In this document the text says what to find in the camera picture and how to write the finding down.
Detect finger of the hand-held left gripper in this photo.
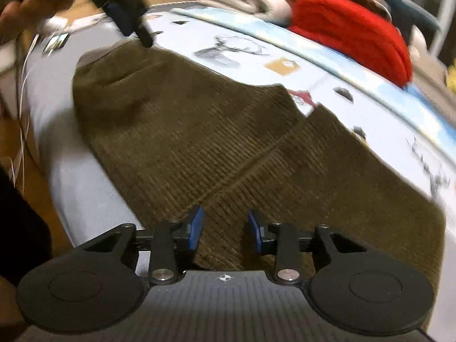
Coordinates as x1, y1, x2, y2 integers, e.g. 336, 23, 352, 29
101, 2, 155, 48

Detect brown corduroy pants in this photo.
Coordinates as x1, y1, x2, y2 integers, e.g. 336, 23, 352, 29
72, 39, 447, 271

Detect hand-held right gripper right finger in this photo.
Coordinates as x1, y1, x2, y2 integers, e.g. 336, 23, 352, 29
244, 209, 368, 286

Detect white printed bed sheet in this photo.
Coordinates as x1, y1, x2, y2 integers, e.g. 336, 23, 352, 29
25, 9, 456, 253

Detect white cables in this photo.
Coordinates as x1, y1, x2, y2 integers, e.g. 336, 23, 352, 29
9, 32, 41, 188

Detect grey stitched-edge blanket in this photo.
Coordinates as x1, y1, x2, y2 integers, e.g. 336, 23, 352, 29
410, 76, 456, 123

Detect blue cloud-print blanket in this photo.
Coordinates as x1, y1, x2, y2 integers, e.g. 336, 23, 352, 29
174, 5, 456, 131

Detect person's dark clothing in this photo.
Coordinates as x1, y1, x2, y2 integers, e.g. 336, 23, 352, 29
0, 166, 54, 287

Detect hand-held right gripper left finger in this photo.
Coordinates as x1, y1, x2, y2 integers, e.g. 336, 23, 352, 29
76, 205, 206, 286

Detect red knit sweater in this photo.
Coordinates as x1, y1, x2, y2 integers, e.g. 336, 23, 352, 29
288, 0, 414, 87

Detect small dark card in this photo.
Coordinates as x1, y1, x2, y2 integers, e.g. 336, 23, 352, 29
42, 33, 71, 57

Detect person's left hand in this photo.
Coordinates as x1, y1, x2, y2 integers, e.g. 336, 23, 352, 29
0, 0, 77, 41

